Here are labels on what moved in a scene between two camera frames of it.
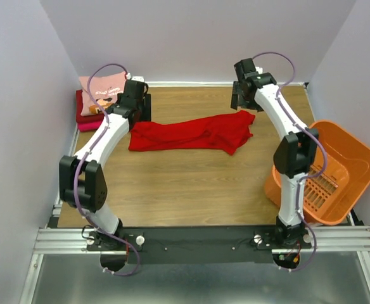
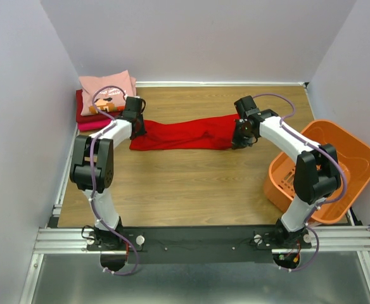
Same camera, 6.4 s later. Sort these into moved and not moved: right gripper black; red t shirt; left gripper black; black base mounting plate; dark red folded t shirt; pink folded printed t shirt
Moved: left gripper black; right gripper black
Not moved: dark red folded t shirt; pink folded printed t shirt; black base mounting plate; red t shirt
